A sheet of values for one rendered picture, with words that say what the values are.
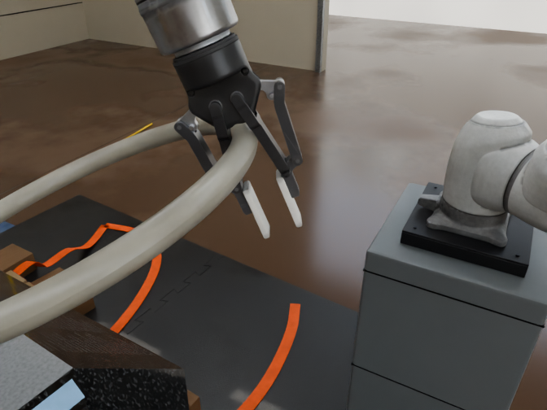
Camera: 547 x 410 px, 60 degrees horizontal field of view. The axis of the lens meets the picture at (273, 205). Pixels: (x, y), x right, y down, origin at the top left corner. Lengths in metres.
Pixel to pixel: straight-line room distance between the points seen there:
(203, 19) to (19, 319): 0.30
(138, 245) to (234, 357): 1.57
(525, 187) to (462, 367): 0.48
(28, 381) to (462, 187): 0.95
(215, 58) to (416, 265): 0.78
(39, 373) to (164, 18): 0.65
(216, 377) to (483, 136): 1.28
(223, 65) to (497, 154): 0.74
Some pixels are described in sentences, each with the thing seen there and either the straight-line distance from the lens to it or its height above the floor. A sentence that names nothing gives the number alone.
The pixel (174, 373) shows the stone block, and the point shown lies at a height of 0.61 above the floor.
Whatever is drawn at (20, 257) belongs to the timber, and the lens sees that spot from 2.54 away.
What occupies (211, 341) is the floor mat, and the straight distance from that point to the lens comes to 2.00.
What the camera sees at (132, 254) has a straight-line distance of 0.39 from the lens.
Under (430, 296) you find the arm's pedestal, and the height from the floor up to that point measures 0.72.
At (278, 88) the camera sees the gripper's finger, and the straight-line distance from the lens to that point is 0.52.
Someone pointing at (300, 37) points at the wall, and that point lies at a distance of 5.65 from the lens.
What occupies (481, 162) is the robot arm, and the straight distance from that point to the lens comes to 1.11.
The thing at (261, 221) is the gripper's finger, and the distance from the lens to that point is 0.57.
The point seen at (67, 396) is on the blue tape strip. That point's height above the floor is 0.80.
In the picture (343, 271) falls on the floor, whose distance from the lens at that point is 2.36.
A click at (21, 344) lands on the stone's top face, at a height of 0.82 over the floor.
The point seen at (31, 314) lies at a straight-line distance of 0.40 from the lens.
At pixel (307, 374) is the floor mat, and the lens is 1.88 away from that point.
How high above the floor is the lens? 1.48
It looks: 31 degrees down
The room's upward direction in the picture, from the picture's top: straight up
